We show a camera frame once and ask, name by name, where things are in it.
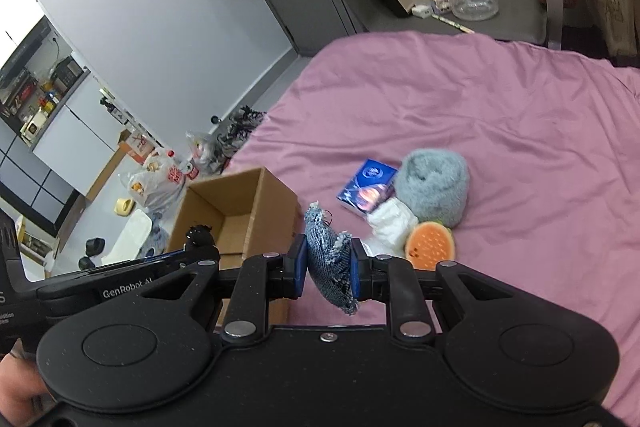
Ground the blue denim heart cushion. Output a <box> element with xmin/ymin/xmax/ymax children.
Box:
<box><xmin>304</xmin><ymin>202</ymin><xmax>358</xmax><ymax>315</ymax></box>

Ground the orange burger plush toy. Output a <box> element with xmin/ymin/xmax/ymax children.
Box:
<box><xmin>405</xmin><ymin>221</ymin><xmax>456</xmax><ymax>271</ymax></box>

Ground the black knitted plush toy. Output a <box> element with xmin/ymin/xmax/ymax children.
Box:
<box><xmin>183</xmin><ymin>225</ymin><xmax>216</xmax><ymax>251</ymax></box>

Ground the person's left hand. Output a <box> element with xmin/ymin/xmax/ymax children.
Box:
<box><xmin>1</xmin><ymin>348</ymin><xmax>49</xmax><ymax>426</ymax></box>

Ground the brown cardboard box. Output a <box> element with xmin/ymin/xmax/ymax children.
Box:
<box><xmin>164</xmin><ymin>166</ymin><xmax>302</xmax><ymax>325</ymax></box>

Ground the blue tissue pack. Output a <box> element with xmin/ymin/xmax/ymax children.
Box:
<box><xmin>336</xmin><ymin>158</ymin><xmax>398</xmax><ymax>215</ymax></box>

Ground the red-capped plastic bottle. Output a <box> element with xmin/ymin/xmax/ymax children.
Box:
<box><xmin>167</xmin><ymin>150</ymin><xmax>200</xmax><ymax>180</ymax></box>

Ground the white plastic shopping bag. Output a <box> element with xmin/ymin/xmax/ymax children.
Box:
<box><xmin>118</xmin><ymin>153</ymin><xmax>186</xmax><ymax>212</ymax></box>

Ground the yellow slipper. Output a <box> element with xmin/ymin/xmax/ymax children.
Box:
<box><xmin>114</xmin><ymin>198</ymin><xmax>136</xmax><ymax>217</ymax></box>

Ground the clear plastic bag with items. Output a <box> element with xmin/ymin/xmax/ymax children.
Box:
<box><xmin>186</xmin><ymin>131</ymin><xmax>220</xmax><ymax>174</ymax></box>

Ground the grey sneakers pair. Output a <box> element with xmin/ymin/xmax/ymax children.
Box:
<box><xmin>216</xmin><ymin>105</ymin><xmax>266</xmax><ymax>158</ymax></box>

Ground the white kitchen cabinet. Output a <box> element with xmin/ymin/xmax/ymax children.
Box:
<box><xmin>32</xmin><ymin>72</ymin><xmax>125</xmax><ymax>196</ymax></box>

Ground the small orange cardboard box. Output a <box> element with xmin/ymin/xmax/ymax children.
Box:
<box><xmin>118</xmin><ymin>129</ymin><xmax>155</xmax><ymax>165</ymax></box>

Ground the pink bed sheet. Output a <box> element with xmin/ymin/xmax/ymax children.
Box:
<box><xmin>230</xmin><ymin>31</ymin><xmax>639</xmax><ymax>426</ymax></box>

